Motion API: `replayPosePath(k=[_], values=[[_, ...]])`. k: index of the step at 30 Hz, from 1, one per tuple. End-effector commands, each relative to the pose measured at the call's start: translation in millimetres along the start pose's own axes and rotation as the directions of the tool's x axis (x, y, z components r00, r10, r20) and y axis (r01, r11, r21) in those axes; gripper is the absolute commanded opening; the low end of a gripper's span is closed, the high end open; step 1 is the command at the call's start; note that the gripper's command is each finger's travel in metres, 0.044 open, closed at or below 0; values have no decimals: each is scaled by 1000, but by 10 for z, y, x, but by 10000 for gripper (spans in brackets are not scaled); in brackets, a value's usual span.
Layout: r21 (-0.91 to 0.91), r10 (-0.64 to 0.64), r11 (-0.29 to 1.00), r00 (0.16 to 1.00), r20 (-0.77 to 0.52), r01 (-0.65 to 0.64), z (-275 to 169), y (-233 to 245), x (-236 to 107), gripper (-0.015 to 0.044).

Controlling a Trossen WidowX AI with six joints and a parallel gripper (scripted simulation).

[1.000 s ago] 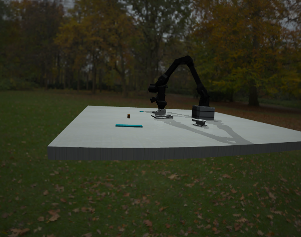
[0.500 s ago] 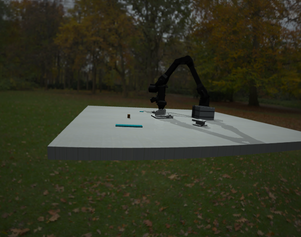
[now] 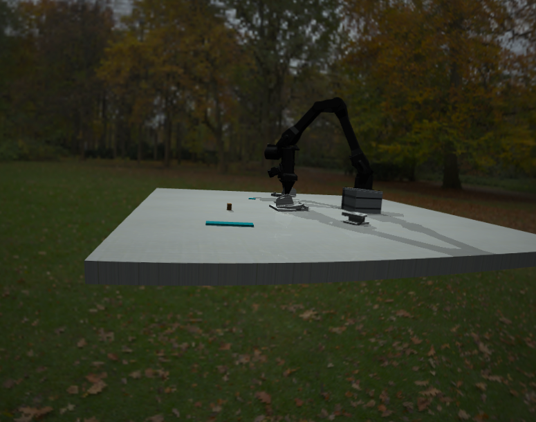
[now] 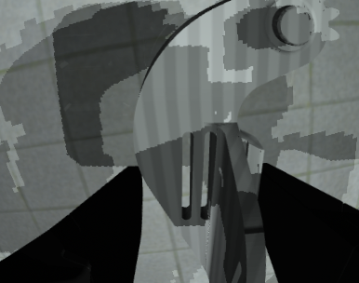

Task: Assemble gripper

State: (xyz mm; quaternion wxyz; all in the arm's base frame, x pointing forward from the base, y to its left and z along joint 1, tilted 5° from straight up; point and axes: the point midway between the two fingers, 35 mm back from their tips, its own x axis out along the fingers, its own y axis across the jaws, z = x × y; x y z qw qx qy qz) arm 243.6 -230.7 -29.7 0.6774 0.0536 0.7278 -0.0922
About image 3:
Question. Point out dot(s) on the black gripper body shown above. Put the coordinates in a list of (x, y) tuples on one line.
[(288, 168)]

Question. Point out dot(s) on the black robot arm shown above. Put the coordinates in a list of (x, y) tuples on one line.
[(291, 136)]

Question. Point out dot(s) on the teal flat bar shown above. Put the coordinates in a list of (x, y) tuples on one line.
[(219, 223)]

